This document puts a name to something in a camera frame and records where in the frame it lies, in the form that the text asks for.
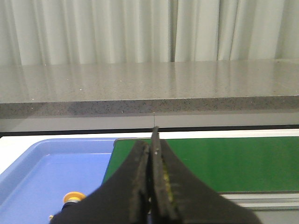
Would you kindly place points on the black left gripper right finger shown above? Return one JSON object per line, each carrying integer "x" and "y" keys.
{"x": 179, "y": 197}

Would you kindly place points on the green conveyor belt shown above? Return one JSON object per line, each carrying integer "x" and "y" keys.
{"x": 232, "y": 165}

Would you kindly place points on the white pleated curtain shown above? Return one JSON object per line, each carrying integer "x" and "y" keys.
{"x": 51, "y": 32}

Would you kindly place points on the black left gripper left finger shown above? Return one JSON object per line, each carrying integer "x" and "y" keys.
{"x": 121, "y": 199}

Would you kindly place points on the blue plastic tray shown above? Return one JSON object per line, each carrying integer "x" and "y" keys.
{"x": 32, "y": 188}

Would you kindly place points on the grey stone countertop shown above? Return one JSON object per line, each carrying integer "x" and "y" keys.
{"x": 142, "y": 88}

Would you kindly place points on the yellow mushroom push button switch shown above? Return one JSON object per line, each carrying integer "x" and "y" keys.
{"x": 72, "y": 198}

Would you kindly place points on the aluminium conveyor frame rail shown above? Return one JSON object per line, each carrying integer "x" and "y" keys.
{"x": 265, "y": 201}

